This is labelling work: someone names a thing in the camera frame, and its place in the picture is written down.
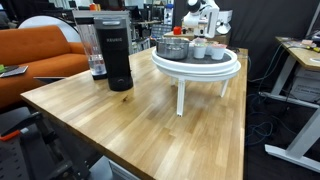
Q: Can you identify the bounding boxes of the white cup with pink lid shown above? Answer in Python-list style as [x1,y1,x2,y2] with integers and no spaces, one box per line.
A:
[204,40,216,57]
[193,38,208,60]
[210,43,228,61]

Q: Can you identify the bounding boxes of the silver metal pot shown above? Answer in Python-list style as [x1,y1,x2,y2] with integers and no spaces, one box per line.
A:
[155,37,191,61]

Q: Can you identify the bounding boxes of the white round tray table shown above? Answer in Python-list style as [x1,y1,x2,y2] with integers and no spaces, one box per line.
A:
[150,44,242,118]

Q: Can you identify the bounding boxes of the black Keurig coffee maker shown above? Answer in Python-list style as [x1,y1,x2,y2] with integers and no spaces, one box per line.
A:
[93,16,135,92]

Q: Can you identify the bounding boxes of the blue storage bin rack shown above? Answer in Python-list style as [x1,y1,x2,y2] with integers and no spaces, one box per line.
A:
[151,23,173,40]

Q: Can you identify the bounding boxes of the red plastic container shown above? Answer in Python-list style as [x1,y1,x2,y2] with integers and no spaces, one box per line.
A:
[172,25,183,36]

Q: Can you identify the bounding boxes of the white bottle with blue cap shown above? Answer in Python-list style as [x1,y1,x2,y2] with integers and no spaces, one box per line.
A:
[165,3,175,26]

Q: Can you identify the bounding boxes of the clear water reservoir black lid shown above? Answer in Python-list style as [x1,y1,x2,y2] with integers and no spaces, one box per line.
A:
[77,23,109,81]

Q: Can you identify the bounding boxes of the black flat side table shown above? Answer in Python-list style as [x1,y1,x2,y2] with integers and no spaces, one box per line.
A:
[33,76,67,85]

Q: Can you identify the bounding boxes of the black backdrop curtain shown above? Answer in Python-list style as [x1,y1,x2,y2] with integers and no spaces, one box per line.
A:
[173,0,320,81]

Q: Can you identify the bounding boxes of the orange couch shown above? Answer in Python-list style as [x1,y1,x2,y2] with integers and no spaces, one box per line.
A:
[0,24,90,110]

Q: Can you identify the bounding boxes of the white round panel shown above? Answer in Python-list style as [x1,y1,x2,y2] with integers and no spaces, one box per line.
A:
[18,14,83,44]

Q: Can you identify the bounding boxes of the black metal cart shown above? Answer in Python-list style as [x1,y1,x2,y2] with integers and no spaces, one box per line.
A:
[0,111,103,180]

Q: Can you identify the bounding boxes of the wooden desk with white legs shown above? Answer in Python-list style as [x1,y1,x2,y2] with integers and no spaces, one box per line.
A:
[259,35,320,174]

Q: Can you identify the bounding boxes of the white box with print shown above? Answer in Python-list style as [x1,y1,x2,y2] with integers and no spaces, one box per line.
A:
[289,66,320,103]

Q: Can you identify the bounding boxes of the grey notebook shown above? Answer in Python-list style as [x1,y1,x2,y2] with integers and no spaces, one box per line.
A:
[0,65,30,79]

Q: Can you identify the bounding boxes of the blue floor cable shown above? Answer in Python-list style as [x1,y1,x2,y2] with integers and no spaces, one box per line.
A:
[245,93,279,147]

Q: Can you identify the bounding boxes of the orange cart handle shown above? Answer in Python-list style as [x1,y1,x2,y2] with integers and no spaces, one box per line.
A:
[0,128,30,142]

